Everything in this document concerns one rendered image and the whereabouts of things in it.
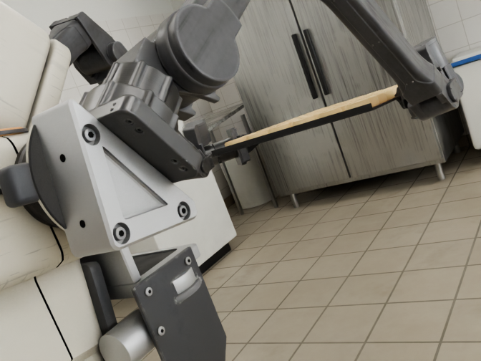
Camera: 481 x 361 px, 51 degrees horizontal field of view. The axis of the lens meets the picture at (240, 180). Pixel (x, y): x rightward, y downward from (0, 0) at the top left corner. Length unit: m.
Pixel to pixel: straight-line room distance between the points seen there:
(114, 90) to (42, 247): 0.15
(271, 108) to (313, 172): 0.61
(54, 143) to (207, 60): 0.16
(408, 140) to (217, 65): 3.37
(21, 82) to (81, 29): 0.51
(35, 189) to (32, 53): 0.20
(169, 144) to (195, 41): 0.12
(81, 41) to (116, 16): 4.00
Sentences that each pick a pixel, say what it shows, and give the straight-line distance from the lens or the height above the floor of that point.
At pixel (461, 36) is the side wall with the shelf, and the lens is 4.54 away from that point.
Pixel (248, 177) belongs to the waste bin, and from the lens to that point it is 4.91.
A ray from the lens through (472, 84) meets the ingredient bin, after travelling 3.89.
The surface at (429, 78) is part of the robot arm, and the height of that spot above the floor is 1.02.
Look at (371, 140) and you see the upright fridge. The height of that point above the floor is 0.43.
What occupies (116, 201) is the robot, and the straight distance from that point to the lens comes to 0.38.
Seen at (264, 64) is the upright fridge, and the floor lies 1.23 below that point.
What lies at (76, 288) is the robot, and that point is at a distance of 0.55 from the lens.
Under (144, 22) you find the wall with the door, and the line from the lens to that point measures 5.26.
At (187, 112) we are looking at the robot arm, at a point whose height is 1.12.
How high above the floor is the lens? 1.13
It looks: 10 degrees down
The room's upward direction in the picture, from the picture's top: 21 degrees counter-clockwise
